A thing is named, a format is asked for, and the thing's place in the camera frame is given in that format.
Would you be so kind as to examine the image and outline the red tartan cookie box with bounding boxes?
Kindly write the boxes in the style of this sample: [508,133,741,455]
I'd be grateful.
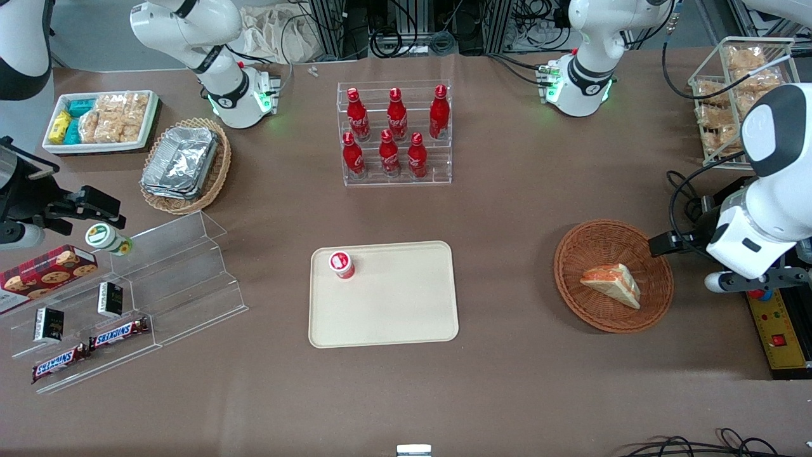
[0,244,99,315]

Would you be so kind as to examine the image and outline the yellow control panel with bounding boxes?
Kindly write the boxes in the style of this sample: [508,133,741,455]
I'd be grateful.
[743,289,812,370]

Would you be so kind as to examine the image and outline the round brown wicker basket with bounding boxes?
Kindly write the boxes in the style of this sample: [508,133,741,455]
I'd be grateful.
[554,219,674,334]

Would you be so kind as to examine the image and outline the black background cable bundle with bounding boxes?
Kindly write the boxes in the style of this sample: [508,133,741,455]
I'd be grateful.
[511,0,575,48]

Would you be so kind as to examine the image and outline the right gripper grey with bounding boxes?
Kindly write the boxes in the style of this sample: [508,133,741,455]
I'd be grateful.
[0,185,127,250]

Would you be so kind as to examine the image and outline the white wire basket rack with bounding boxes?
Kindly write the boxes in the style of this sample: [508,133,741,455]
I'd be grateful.
[688,37,801,170]

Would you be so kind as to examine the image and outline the black coiled cable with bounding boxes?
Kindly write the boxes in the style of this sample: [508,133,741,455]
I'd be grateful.
[370,25,416,59]

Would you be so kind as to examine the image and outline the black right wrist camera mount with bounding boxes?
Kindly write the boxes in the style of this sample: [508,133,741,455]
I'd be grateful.
[0,136,62,223]

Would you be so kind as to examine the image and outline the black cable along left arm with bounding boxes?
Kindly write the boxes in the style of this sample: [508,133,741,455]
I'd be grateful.
[662,0,797,100]

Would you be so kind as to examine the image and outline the black cables at arm base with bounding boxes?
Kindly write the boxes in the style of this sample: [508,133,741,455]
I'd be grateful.
[487,53,547,86]

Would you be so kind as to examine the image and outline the clear acrylic stepped shelf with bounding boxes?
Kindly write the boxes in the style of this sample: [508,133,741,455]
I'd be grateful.
[0,210,249,395]

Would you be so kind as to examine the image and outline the beige plastic tray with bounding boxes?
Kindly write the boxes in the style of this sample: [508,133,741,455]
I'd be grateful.
[309,241,459,348]

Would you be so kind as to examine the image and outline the beige cloth bag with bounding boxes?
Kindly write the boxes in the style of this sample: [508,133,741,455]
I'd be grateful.
[238,5,321,64]

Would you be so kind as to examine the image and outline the black cables on table edge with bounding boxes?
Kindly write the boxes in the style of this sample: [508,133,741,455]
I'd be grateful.
[625,427,797,457]

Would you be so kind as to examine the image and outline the green capped yogurt bottle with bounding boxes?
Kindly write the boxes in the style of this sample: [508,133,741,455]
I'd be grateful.
[85,223,134,257]

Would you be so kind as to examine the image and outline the clear acrylic bottle rack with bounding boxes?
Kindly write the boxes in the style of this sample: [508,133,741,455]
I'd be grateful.
[337,81,452,187]

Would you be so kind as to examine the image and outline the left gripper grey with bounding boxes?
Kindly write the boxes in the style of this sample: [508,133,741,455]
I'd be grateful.
[648,231,812,295]

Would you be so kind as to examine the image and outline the Snickers chocolate bar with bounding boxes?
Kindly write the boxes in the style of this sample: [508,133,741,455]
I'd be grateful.
[89,317,151,352]
[32,343,91,385]

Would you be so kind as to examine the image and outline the aluminium foil tray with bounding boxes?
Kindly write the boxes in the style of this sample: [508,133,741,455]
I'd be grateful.
[145,126,220,192]
[140,171,207,201]

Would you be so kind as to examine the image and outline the white rectangular snack tray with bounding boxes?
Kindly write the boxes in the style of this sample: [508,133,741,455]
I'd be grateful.
[42,89,159,156]

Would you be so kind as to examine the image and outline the oval tan wicker basket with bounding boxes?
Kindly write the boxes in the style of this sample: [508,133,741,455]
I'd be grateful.
[139,117,232,216]

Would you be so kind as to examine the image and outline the triangular sandwich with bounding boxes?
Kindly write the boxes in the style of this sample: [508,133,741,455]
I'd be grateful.
[580,263,642,310]

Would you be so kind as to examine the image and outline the small black chocolate box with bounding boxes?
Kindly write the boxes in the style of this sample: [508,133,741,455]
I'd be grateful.
[97,282,124,319]
[33,307,65,345]

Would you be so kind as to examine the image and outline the yellow snack packet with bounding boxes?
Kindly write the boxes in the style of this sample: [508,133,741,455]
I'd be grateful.
[49,110,73,145]

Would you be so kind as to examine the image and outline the red capped yogurt bottle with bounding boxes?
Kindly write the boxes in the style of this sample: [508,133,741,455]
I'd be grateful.
[328,251,355,280]

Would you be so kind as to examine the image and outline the aluminium profile post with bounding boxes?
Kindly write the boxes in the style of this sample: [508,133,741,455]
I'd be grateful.
[308,0,348,62]
[480,0,513,55]

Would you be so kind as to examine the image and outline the red cola bottle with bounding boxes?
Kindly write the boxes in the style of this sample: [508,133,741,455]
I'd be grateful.
[407,132,428,179]
[379,129,402,178]
[387,88,409,142]
[346,88,371,142]
[343,131,367,180]
[429,84,450,140]

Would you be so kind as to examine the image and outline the black countertop machine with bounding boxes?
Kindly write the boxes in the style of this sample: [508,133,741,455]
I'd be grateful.
[701,175,812,381]

